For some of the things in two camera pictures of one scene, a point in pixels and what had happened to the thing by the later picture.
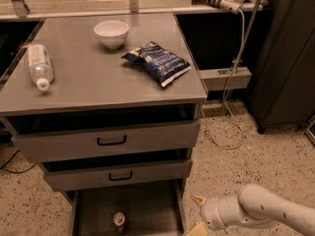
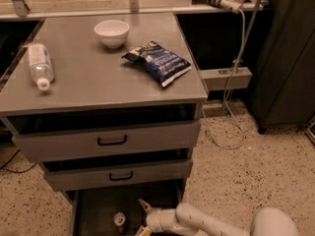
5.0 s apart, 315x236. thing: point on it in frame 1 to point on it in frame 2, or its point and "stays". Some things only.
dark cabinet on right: x=283 y=94 stays
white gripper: x=209 y=212 to x=154 y=220
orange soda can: x=119 y=219 stays
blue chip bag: x=162 y=65 stays
